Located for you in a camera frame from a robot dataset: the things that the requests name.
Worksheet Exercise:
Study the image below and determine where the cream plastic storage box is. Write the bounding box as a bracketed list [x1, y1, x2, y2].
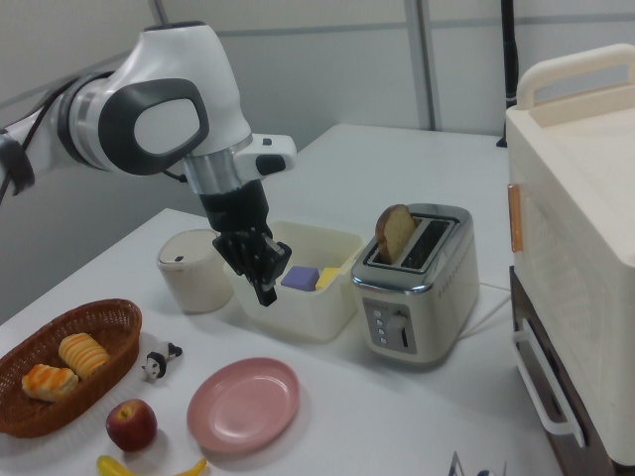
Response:
[222, 219, 365, 344]

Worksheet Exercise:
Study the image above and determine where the ridged yellow bread roll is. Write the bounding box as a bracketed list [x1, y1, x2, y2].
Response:
[58, 332, 111, 380]

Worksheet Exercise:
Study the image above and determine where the yellow block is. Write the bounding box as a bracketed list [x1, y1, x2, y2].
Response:
[315, 267, 342, 291]

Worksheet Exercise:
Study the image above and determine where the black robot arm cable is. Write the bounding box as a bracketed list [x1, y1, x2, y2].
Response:
[0, 78, 75, 205]

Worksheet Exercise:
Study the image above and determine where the cream and chrome toaster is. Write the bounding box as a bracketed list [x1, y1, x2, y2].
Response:
[350, 202, 481, 371]

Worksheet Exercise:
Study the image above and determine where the black pole stand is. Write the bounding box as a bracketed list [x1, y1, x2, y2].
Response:
[496, 0, 521, 149]

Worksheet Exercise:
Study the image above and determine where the brown wicker basket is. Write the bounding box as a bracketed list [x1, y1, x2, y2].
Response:
[0, 297, 144, 439]

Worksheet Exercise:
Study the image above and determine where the cream cylindrical lidded canister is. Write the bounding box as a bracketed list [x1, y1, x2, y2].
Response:
[157, 228, 235, 314]

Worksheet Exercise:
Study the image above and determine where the orange striped pastry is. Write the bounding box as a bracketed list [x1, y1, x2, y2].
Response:
[21, 363, 80, 404]

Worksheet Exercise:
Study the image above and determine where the orange cabinet handle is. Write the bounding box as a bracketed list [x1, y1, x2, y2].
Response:
[506, 182, 525, 255]

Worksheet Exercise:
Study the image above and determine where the large cream plastic cabinet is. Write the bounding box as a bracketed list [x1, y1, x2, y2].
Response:
[504, 43, 635, 468]

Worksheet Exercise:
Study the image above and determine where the brown oven with white handle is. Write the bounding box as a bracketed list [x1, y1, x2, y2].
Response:
[509, 266, 619, 476]

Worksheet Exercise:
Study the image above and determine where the white toaster power cable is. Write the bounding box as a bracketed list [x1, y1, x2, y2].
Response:
[456, 281, 513, 342]

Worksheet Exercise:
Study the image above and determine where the red apple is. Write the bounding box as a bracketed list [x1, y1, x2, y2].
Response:
[104, 399, 159, 453]

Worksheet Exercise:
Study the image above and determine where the toast bread slice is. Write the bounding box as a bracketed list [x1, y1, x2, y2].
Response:
[374, 203, 418, 265]

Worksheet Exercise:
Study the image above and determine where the pink plate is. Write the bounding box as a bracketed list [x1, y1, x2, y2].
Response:
[186, 357, 302, 454]

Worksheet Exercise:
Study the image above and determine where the purple block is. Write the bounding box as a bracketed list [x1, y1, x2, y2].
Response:
[280, 265, 321, 293]

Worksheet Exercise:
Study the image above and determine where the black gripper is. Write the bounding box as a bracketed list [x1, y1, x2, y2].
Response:
[197, 179, 292, 308]

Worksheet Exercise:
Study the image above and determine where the yellow toy banana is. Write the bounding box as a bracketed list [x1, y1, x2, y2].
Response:
[95, 454, 208, 476]

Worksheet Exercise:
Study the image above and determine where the panda figurine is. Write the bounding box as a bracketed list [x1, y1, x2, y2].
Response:
[140, 341, 185, 384]

